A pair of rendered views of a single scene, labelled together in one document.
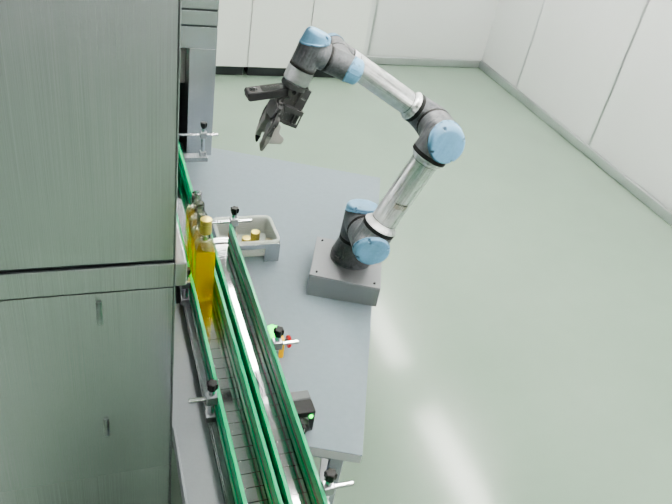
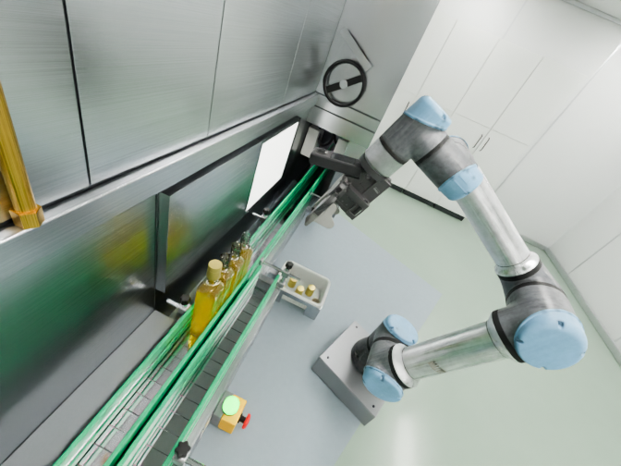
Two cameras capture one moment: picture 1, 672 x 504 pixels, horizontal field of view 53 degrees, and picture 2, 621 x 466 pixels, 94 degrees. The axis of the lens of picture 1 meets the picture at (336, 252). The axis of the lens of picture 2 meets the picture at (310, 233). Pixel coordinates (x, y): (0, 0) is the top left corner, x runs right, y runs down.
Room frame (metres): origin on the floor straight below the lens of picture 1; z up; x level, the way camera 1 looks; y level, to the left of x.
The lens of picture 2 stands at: (1.22, -0.02, 1.73)
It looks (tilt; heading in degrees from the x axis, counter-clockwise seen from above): 36 degrees down; 28
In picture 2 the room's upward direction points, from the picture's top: 24 degrees clockwise
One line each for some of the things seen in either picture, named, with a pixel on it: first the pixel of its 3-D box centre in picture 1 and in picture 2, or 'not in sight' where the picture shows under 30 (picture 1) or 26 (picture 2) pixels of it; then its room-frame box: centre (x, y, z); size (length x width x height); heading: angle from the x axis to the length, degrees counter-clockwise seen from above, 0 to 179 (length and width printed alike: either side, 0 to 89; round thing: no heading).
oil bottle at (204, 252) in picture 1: (203, 268); (207, 305); (1.57, 0.38, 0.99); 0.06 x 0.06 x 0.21; 24
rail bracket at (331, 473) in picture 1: (336, 489); not in sight; (0.93, -0.10, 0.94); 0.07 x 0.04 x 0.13; 114
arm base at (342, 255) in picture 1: (353, 246); (376, 353); (1.99, -0.06, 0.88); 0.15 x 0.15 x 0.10
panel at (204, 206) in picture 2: not in sight; (246, 182); (1.90, 0.68, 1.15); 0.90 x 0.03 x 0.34; 24
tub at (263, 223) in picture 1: (245, 238); (300, 288); (2.03, 0.34, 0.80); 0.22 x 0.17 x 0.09; 114
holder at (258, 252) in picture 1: (237, 241); (294, 287); (2.01, 0.36, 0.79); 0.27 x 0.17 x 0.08; 114
